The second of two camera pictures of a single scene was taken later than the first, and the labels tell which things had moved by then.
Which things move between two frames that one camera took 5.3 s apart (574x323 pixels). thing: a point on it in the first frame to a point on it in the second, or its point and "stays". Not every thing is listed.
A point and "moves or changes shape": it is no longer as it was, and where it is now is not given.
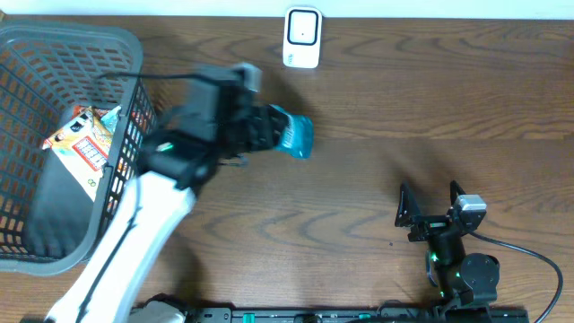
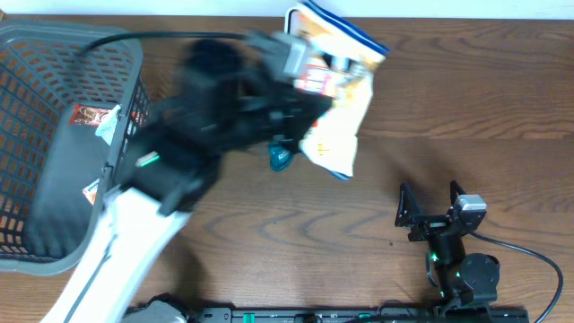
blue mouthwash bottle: (299, 135) moves or changes shape
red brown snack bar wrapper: (79, 109) stays
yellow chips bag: (83, 144) to (342, 64)
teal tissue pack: (109, 119) stays
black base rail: (358, 314) stays
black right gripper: (430, 225) stays
